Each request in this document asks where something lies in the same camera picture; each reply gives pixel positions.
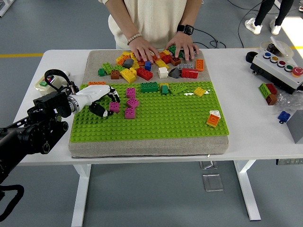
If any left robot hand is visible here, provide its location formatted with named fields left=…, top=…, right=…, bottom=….
left=75, top=84, right=121, bottom=118

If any person's left hand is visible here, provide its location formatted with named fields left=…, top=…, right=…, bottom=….
left=165, top=32, right=197, bottom=61

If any person's right hand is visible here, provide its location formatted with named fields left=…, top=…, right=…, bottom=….
left=129, top=36, right=161, bottom=63

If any dark green 2x4 brick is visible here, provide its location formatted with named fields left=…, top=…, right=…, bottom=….
left=168, top=44, right=184, bottom=59
left=141, top=81, right=160, bottom=93

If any red 2x4 brick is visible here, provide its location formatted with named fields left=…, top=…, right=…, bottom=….
left=181, top=68, right=199, bottom=79
left=136, top=67, right=153, bottom=80

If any lime green 2x4 brick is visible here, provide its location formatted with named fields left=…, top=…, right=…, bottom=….
left=102, top=62, right=116, bottom=75

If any large yellow sloped brick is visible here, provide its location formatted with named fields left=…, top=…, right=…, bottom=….
left=120, top=68, right=138, bottom=83

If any dark grey sloped brick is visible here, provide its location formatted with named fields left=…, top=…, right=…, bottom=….
left=168, top=68, right=182, bottom=79

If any green baseplate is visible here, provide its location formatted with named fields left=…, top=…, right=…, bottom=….
left=70, top=81, right=230, bottom=143

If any orange sloped brick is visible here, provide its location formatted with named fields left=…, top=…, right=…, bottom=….
left=206, top=113, right=221, bottom=128

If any black smartwatch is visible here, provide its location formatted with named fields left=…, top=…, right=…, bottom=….
left=177, top=24, right=195, bottom=36

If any person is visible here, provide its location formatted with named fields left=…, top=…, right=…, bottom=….
left=98, top=0, right=204, bottom=50
left=254, top=0, right=294, bottom=27

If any lime green flat plate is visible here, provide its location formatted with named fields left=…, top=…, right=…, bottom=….
left=168, top=83, right=188, bottom=96

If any black tape roll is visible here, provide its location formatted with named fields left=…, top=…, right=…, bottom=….
left=245, top=51, right=259, bottom=64

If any white shoe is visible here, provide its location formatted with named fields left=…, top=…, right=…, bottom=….
left=244, top=17, right=263, bottom=35
left=269, top=18, right=283, bottom=35

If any grey-brown mat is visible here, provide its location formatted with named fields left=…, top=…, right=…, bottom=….
left=68, top=49, right=230, bottom=158

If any small black device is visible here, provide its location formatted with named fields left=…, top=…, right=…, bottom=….
left=266, top=43, right=279, bottom=54

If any white button control box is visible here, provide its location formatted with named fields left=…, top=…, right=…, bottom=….
left=250, top=50, right=303, bottom=95

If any clear round container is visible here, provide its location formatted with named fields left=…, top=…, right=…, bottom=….
left=259, top=36, right=294, bottom=59

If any white table leg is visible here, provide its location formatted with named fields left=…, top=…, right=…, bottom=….
left=71, top=164, right=92, bottom=227
left=233, top=160, right=262, bottom=222

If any clear plastic bag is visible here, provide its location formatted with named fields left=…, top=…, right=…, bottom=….
left=274, top=90, right=303, bottom=113

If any small clear plastic box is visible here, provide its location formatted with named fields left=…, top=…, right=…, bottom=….
left=199, top=160, right=215, bottom=170

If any grey box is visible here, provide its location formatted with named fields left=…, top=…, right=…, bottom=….
left=285, top=109, right=303, bottom=144

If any large clear plastic box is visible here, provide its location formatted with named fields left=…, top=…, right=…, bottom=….
left=202, top=174, right=225, bottom=192

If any table control panel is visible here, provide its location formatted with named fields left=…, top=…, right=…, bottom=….
left=276, top=158, right=303, bottom=166

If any beaded bracelet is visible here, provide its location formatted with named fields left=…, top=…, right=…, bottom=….
left=126, top=33, right=142, bottom=45

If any black floor cable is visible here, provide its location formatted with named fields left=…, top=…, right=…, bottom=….
left=237, top=0, right=269, bottom=48
left=193, top=26, right=228, bottom=50

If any cream switch box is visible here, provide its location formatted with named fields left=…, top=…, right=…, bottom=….
left=34, top=75, right=62, bottom=96

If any blue brick keychain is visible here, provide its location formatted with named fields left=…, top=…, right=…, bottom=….
left=277, top=110, right=291, bottom=124

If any white furniture frame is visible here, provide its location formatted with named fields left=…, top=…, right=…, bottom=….
left=0, top=0, right=12, bottom=17

